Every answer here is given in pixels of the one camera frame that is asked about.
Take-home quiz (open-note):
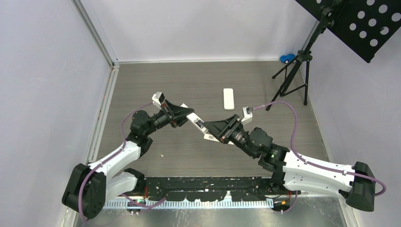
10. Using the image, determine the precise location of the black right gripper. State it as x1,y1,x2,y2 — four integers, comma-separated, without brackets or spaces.
203,114,257,159

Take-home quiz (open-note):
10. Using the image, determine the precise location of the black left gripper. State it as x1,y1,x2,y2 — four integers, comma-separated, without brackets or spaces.
145,100,195,136

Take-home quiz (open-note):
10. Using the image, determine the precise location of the white rectangular box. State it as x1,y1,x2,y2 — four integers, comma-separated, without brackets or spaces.
186,113,208,134

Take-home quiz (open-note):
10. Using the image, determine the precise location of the white remote control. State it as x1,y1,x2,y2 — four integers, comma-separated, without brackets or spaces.
223,88,235,110

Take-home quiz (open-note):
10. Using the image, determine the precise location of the long white battery cover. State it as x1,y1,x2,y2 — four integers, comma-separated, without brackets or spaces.
203,133,234,145

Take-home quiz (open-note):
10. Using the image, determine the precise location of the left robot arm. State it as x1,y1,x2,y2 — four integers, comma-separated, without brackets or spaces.
61,100,194,221

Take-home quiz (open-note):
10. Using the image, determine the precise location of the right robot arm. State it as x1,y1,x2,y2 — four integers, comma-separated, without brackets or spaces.
203,114,375,212

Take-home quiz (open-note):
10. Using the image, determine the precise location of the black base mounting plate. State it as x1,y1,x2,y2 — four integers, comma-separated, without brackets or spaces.
124,176,290,202

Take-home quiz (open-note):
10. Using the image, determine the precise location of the blue toy car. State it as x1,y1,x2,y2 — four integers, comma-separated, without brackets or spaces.
279,53,296,64

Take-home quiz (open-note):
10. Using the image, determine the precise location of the black tripod stand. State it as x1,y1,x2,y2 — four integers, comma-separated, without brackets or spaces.
271,7,334,105

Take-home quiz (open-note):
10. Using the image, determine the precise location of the black perforated music stand tray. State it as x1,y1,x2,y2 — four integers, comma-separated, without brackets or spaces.
297,0,401,63

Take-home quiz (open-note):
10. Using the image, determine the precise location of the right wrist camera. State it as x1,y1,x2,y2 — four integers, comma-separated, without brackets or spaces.
241,107,253,125

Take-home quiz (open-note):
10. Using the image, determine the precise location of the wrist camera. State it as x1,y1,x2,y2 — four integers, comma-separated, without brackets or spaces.
152,92,165,110
241,107,253,125

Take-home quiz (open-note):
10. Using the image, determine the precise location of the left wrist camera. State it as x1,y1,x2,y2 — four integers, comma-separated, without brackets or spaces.
152,92,165,110

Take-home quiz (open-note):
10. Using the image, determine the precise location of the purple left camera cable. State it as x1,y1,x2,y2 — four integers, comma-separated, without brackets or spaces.
78,103,168,223

